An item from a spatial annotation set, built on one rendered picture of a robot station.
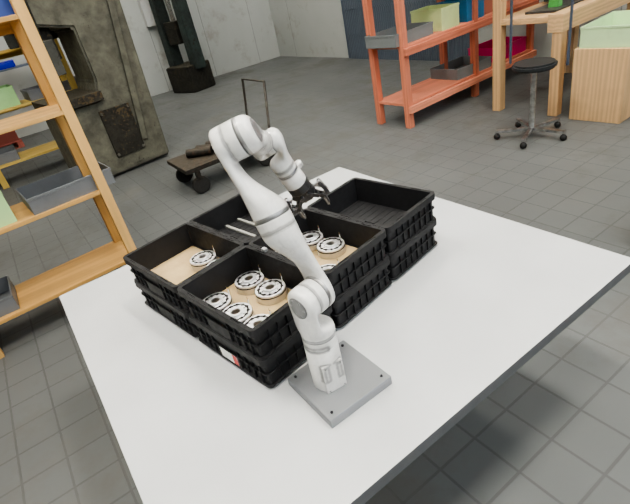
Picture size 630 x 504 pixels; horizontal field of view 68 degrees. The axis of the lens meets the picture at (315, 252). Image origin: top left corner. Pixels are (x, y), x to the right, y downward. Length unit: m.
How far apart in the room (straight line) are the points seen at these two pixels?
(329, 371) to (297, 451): 0.21
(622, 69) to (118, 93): 5.18
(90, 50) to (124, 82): 0.47
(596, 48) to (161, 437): 4.63
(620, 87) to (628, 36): 0.41
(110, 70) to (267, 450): 5.43
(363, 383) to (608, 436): 1.15
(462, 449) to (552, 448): 0.33
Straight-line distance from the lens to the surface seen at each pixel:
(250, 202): 1.10
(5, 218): 3.37
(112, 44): 6.29
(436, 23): 5.84
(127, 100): 6.32
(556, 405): 2.27
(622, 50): 5.02
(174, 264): 1.94
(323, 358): 1.25
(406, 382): 1.37
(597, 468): 2.12
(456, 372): 1.39
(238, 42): 12.26
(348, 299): 1.54
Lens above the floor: 1.71
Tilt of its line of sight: 31 degrees down
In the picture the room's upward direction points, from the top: 13 degrees counter-clockwise
